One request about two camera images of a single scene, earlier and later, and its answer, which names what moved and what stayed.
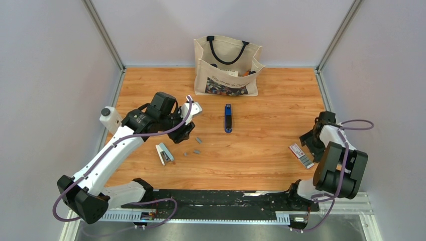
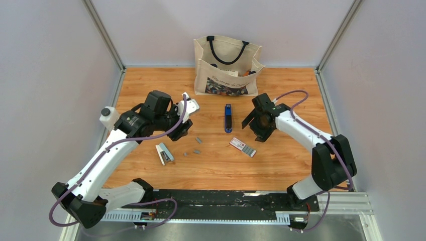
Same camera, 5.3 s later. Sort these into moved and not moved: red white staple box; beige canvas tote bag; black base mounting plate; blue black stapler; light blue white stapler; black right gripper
Moved: black right gripper; red white staple box
Not moved: blue black stapler; light blue white stapler; beige canvas tote bag; black base mounting plate
